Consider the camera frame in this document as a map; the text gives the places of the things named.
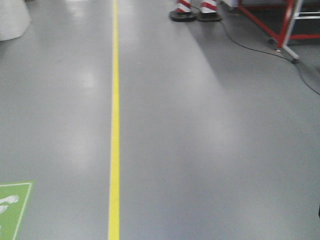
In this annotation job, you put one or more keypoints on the red white traffic cone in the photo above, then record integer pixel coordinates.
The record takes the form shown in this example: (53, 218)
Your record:
(208, 11)
(183, 12)

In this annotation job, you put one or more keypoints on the red conveyor frame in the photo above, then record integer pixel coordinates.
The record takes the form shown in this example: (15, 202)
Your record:
(285, 20)

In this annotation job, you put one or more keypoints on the green footprint floor sticker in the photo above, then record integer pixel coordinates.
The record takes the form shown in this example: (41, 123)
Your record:
(14, 201)

